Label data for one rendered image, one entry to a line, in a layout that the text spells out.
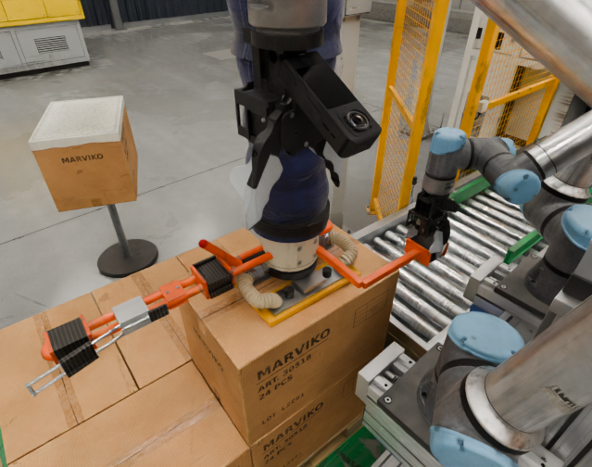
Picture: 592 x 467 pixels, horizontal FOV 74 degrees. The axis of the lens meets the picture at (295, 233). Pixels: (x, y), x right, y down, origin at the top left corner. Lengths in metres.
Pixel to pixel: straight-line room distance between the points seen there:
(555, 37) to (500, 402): 0.42
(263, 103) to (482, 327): 0.52
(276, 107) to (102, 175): 1.94
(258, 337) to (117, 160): 1.45
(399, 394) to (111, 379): 1.06
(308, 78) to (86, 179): 2.01
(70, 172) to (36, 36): 5.94
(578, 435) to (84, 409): 1.37
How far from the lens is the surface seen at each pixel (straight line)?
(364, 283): 1.03
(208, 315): 1.15
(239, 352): 1.06
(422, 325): 1.70
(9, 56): 8.12
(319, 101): 0.38
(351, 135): 0.37
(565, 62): 0.50
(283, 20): 0.39
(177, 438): 1.43
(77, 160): 2.29
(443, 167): 1.01
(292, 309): 1.12
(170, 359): 1.60
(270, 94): 0.44
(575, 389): 0.55
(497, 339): 0.74
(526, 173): 0.93
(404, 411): 0.88
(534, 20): 0.49
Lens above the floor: 1.79
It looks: 37 degrees down
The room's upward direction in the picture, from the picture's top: straight up
